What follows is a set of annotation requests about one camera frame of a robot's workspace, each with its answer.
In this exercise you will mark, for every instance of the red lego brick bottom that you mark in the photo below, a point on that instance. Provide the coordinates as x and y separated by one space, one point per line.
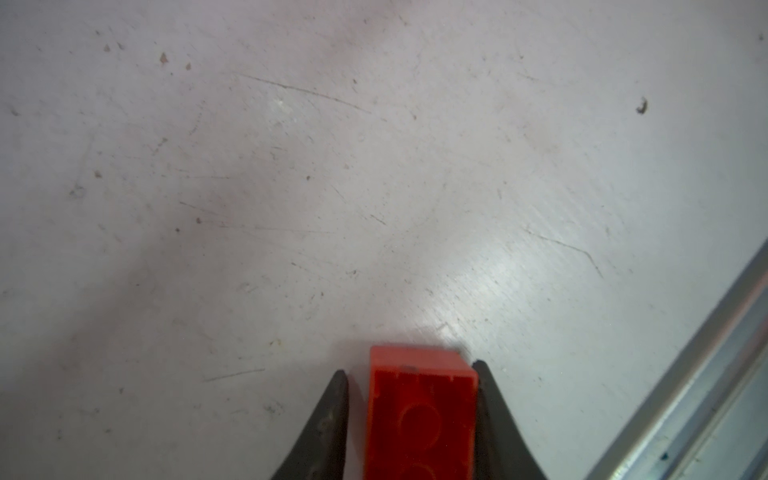
421 414

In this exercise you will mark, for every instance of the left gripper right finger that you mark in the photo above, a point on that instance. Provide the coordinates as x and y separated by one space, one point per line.
500 450

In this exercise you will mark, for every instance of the aluminium table edge rail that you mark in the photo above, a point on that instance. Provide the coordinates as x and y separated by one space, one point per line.
707 416

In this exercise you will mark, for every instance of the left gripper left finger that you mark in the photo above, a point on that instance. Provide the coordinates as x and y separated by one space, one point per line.
319 452

